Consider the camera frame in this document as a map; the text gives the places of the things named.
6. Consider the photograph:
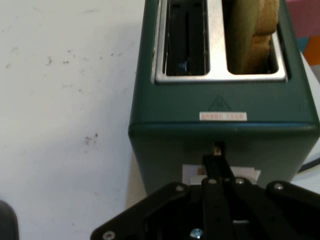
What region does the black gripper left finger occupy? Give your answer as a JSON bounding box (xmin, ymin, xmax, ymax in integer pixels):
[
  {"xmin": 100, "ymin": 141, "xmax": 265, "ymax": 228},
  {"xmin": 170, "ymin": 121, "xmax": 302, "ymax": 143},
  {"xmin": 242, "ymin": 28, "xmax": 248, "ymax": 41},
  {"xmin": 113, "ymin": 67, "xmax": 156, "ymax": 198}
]
[{"xmin": 91, "ymin": 154, "xmax": 235, "ymax": 240}]

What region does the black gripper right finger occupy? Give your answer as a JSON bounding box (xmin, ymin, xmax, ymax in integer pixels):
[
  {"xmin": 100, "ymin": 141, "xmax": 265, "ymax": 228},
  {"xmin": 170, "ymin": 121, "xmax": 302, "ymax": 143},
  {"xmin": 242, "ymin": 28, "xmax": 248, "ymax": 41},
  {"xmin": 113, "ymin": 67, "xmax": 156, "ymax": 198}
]
[{"xmin": 214, "ymin": 154, "xmax": 320, "ymax": 240}]

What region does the dark green two-slot toaster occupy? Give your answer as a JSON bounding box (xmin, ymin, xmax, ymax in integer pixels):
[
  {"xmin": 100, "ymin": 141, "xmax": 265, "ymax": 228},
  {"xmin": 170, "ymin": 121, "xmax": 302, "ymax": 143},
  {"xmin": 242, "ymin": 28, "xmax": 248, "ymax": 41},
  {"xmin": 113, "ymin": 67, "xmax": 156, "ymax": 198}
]
[{"xmin": 127, "ymin": 0, "xmax": 320, "ymax": 198}]

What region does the dark grey rounded object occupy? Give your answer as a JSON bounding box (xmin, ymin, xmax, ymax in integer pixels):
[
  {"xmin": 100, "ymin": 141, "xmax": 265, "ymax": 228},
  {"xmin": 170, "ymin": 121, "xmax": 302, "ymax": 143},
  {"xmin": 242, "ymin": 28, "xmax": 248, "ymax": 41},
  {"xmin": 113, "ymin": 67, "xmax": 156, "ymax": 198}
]
[{"xmin": 0, "ymin": 199, "xmax": 20, "ymax": 240}]

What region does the toasted bread slice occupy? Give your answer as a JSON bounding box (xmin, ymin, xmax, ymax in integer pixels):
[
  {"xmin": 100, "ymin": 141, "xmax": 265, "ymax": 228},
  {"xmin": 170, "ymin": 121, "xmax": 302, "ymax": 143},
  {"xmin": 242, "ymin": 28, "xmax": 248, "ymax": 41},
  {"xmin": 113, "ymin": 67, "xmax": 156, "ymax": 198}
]
[{"xmin": 228, "ymin": 0, "xmax": 280, "ymax": 75}]

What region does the orange foam block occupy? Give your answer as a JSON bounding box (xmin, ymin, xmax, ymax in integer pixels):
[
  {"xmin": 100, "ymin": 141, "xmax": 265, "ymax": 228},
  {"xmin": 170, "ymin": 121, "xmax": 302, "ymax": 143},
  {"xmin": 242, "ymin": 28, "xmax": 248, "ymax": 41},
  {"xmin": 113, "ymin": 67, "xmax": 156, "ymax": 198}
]
[{"xmin": 304, "ymin": 34, "xmax": 320, "ymax": 66}]

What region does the pink foam block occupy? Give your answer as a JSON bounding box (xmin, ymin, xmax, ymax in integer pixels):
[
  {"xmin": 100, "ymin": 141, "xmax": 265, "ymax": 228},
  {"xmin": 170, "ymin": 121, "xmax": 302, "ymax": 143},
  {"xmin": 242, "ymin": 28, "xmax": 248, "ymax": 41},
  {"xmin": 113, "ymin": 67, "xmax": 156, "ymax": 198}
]
[{"xmin": 286, "ymin": 0, "xmax": 320, "ymax": 39}]

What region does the dark toaster power cable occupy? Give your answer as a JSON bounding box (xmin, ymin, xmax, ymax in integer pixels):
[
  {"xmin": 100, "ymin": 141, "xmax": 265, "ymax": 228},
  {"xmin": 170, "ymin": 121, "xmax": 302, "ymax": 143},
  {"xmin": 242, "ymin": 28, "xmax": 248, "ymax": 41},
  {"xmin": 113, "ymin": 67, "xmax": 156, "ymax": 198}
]
[{"xmin": 297, "ymin": 156, "xmax": 320, "ymax": 173}]

